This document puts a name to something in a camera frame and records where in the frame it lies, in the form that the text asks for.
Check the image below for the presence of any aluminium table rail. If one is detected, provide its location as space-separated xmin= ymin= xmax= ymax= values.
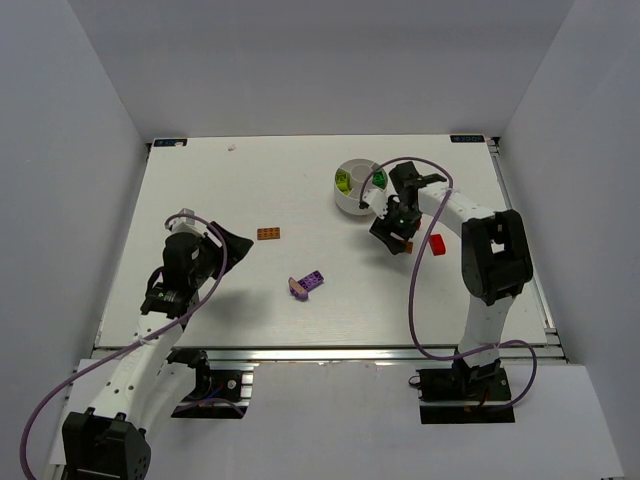
xmin=487 ymin=137 xmax=569 ymax=361
xmin=92 ymin=344 xmax=461 ymax=365

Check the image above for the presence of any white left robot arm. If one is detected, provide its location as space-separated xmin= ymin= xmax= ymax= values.
xmin=62 ymin=212 xmax=253 ymax=479

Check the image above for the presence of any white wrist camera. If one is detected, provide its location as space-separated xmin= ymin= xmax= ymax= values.
xmin=359 ymin=188 xmax=388 ymax=219
xmin=165 ymin=208 xmax=201 ymax=237

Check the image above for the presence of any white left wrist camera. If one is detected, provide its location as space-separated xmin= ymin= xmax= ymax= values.
xmin=165 ymin=208 xmax=201 ymax=237

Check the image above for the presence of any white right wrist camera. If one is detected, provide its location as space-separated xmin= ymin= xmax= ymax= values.
xmin=359 ymin=188 xmax=388 ymax=219

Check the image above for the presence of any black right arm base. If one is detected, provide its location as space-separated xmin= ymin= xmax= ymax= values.
xmin=408 ymin=360 xmax=515 ymax=425

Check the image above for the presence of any blue label sticker right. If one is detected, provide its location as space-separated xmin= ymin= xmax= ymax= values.
xmin=449 ymin=134 xmax=486 ymax=144

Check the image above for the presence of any dark green square lego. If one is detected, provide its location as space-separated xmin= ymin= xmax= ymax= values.
xmin=372 ymin=170 xmax=387 ymax=185

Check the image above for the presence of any blue label sticker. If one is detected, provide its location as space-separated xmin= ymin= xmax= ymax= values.
xmin=449 ymin=134 xmax=486 ymax=144
xmin=152 ymin=138 xmax=188 ymax=148

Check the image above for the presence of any aluminium table right rail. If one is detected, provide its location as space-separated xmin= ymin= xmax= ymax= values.
xmin=487 ymin=137 xmax=569 ymax=361

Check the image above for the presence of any lime green sloped lego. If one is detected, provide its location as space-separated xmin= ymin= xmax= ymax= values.
xmin=335 ymin=171 xmax=350 ymax=188

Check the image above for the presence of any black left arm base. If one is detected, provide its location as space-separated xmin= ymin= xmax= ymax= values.
xmin=167 ymin=349 xmax=253 ymax=420

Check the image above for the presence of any purple lego assembly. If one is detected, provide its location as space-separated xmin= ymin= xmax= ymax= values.
xmin=288 ymin=270 xmax=324 ymax=301

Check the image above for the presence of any orange lego plate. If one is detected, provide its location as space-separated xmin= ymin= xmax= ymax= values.
xmin=256 ymin=227 xmax=281 ymax=241

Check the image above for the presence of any blue label sticker left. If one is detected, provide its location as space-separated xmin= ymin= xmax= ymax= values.
xmin=152 ymin=138 xmax=188 ymax=148

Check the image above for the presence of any aluminium table front rail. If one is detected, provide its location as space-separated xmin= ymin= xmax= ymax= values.
xmin=92 ymin=344 xmax=461 ymax=365

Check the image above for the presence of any white round divided container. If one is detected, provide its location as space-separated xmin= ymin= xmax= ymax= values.
xmin=334 ymin=158 xmax=383 ymax=216

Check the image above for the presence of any red curved lego brick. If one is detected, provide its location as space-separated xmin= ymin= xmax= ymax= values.
xmin=429 ymin=234 xmax=447 ymax=256

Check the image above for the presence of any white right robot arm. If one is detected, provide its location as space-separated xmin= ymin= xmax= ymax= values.
xmin=358 ymin=157 xmax=533 ymax=370

